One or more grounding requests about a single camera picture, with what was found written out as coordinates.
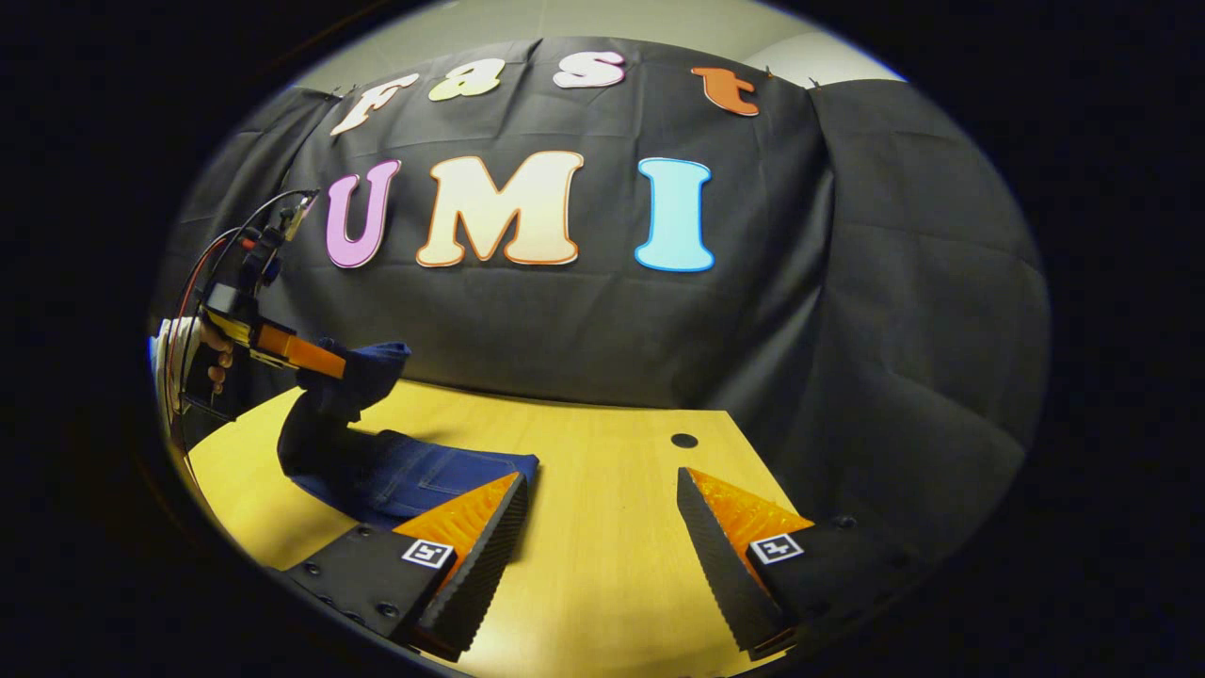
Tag blue denim jeans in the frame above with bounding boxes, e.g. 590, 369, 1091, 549
277, 339, 540, 529

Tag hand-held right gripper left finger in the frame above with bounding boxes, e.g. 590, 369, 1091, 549
282, 471, 529, 664

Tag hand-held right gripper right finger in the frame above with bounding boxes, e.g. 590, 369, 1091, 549
675, 466, 935, 660

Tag black backdrop cloth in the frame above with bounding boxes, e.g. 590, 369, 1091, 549
153, 36, 1052, 575

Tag black cable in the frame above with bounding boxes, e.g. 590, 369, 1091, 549
193, 188, 319, 302

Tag red cable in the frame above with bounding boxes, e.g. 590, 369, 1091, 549
166, 234, 257, 415

